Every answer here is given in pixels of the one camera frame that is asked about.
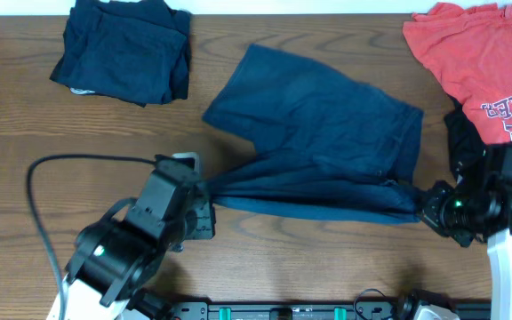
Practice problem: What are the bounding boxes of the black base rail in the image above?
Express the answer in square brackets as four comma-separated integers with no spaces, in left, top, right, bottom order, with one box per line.
[140,288,492,320]

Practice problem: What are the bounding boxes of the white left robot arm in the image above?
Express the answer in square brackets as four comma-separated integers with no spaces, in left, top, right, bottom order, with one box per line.
[48,180,215,319]

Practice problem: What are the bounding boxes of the red printed t-shirt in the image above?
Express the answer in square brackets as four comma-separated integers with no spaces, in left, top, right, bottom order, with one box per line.
[403,3,512,146]

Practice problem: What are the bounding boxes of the blue denim shorts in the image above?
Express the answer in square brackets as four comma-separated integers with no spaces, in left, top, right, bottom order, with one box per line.
[203,44,424,224]

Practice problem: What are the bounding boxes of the black garment under red shirt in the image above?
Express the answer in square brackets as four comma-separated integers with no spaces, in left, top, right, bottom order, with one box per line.
[444,96,485,180]

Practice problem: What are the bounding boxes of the folded black garment with print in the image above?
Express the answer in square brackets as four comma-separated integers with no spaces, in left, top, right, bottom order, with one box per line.
[50,67,97,95]

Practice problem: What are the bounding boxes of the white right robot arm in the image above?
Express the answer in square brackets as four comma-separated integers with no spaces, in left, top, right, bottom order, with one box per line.
[418,181,512,320]

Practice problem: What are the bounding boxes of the folded navy garment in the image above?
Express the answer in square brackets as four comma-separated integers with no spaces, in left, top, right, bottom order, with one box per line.
[55,0,192,107]

